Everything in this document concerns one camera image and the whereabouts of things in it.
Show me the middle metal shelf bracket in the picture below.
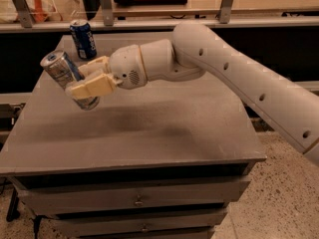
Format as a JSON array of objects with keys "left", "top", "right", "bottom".
[{"left": 98, "top": 0, "right": 114, "bottom": 26}]

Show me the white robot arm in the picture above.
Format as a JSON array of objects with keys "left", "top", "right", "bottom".
[{"left": 66, "top": 22, "right": 319, "bottom": 164}]

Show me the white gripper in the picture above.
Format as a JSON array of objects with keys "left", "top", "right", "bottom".
[{"left": 65, "top": 45, "right": 148, "bottom": 100}]

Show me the blue pepsi can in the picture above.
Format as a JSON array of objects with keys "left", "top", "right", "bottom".
[{"left": 70, "top": 19, "right": 97, "bottom": 60}]

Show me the white orange plastic bag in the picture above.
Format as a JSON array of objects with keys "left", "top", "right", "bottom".
[{"left": 0, "top": 0, "right": 56, "bottom": 23}]

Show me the right metal shelf bracket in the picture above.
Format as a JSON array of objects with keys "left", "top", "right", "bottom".
[{"left": 217, "top": 0, "right": 233, "bottom": 24}]

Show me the black stand leg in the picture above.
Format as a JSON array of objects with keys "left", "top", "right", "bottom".
[{"left": 6, "top": 189, "right": 20, "bottom": 222}]

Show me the silver blue redbull can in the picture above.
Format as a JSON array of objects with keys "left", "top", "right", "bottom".
[{"left": 39, "top": 49, "right": 101, "bottom": 112}]

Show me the top grey drawer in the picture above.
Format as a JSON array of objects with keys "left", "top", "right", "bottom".
[{"left": 18, "top": 176, "right": 250, "bottom": 215}]

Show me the grey drawer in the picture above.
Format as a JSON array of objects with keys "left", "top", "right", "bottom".
[
  {"left": 53, "top": 208, "right": 226, "bottom": 237},
  {"left": 18, "top": 176, "right": 250, "bottom": 215}
]

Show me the metal shelf bracket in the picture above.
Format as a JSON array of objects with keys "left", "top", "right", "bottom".
[
  {"left": 98, "top": 0, "right": 114, "bottom": 26},
  {"left": 12, "top": 0, "right": 34, "bottom": 28},
  {"left": 217, "top": 0, "right": 233, "bottom": 24}
]

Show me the left metal shelf bracket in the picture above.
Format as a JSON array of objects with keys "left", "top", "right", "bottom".
[{"left": 12, "top": 0, "right": 34, "bottom": 28}]

